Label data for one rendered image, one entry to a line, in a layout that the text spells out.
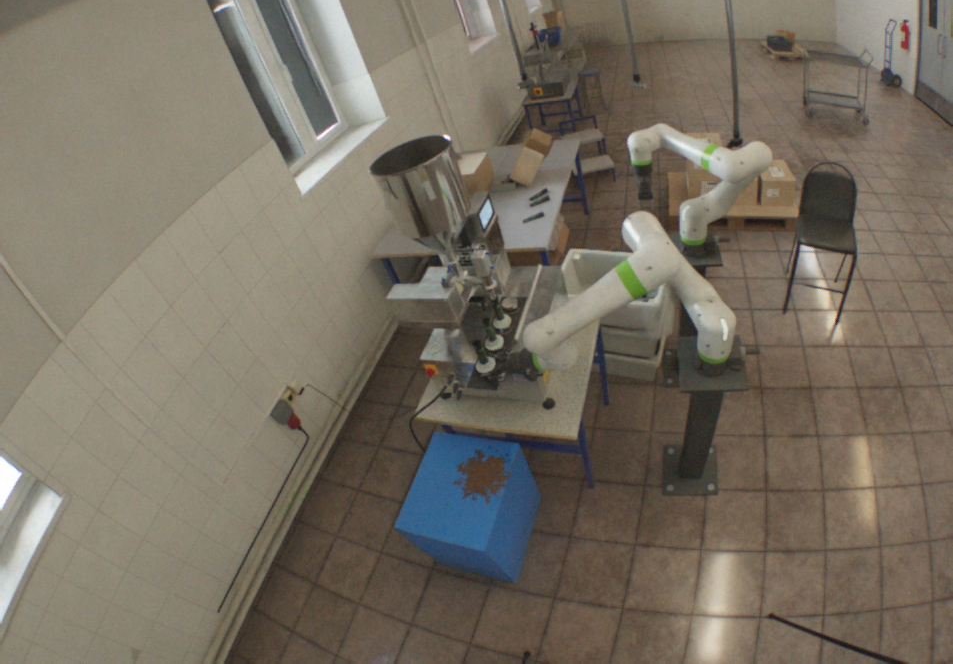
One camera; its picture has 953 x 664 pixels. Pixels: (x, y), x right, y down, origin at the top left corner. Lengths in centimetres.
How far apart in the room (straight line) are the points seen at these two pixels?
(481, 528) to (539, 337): 86
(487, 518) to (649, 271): 114
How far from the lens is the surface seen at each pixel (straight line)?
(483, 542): 183
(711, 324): 155
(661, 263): 126
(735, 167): 179
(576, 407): 185
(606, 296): 128
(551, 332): 133
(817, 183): 323
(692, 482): 249
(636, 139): 200
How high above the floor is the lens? 227
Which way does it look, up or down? 39 degrees down
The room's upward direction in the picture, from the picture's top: 21 degrees counter-clockwise
